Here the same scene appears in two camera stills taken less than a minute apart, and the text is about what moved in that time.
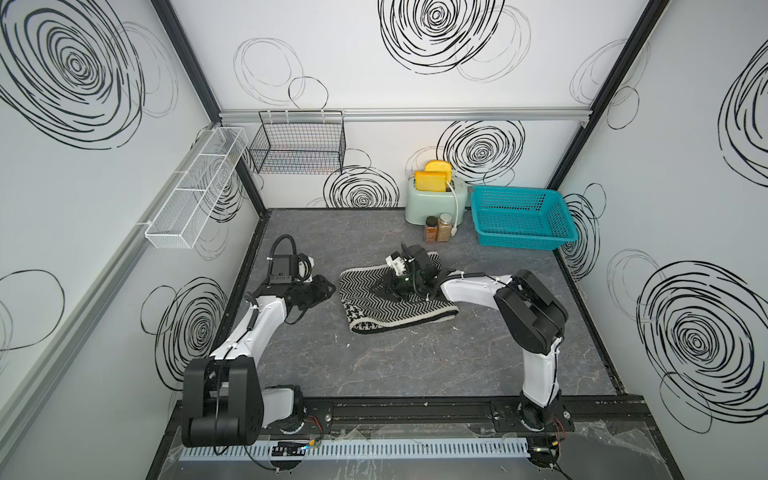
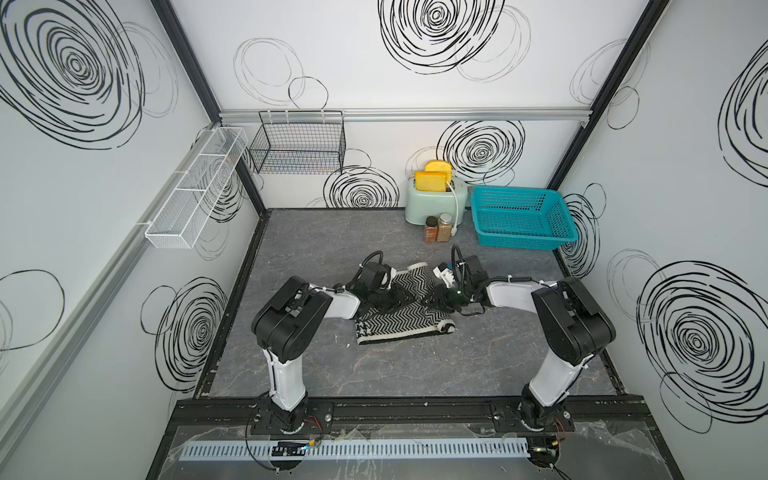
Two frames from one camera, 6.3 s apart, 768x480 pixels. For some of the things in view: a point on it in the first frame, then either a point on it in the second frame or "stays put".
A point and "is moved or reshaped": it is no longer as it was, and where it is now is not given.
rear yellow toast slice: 440,166 stays put
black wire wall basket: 300,142 stays put
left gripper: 321,291 → 397,300
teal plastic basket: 521,218 stays put
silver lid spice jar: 444,228 stays put
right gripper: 388,281 → 439,299
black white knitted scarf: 368,311 is moved or reshaped
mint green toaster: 419,205 stays put
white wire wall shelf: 194,191 stays put
